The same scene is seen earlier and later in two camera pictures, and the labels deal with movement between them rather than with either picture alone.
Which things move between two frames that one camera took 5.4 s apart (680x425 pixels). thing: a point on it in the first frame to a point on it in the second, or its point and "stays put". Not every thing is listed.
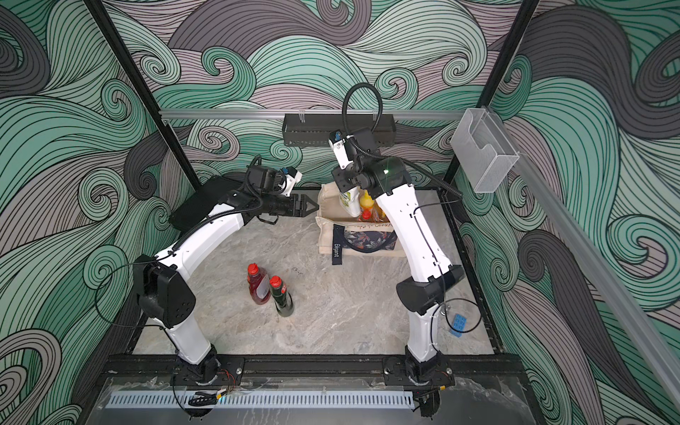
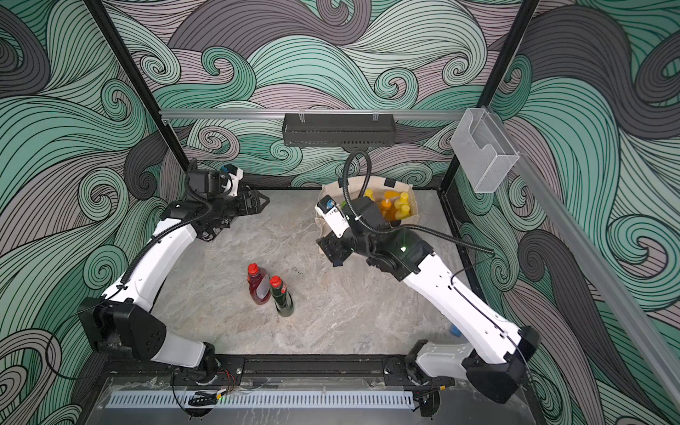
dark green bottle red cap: (282, 298) stays put
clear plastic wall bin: (484, 153) stays put
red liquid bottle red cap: (258, 283) stays put
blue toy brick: (459, 324) stays put
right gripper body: (350, 179) to (348, 244)
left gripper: (304, 200) to (243, 200)
